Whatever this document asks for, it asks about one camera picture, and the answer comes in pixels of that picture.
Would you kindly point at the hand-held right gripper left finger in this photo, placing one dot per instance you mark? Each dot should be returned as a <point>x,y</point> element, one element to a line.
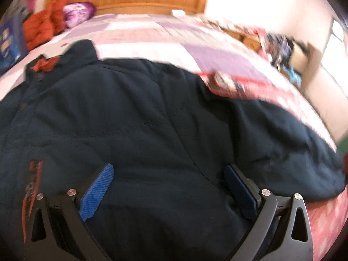
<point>96,193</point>

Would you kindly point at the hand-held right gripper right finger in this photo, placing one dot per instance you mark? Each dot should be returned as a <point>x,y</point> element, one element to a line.
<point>239,193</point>

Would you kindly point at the navy blue jacket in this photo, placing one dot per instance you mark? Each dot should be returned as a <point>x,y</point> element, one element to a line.
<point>136,114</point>

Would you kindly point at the pile of dark patterned clothes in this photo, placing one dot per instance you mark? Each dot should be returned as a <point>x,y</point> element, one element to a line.
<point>274,46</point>

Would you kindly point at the red checked blanket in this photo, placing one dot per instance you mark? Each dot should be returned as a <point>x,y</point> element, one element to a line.
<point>272,92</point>

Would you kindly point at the light blue cloth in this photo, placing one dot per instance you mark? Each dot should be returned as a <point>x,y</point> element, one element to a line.
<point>292,74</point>

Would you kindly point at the large cardboard box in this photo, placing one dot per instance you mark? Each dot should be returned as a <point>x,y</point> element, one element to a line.
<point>307,59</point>

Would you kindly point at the wooden cabinet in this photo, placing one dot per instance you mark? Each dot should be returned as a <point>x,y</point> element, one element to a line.
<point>250,42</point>

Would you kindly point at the blue printed bag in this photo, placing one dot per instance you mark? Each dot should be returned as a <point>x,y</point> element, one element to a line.
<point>11,43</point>

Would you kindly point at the purple patterned pillow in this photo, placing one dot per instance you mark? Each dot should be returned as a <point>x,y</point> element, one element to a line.
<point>78,12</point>

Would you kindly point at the window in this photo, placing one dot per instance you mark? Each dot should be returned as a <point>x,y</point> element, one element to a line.
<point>338,31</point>

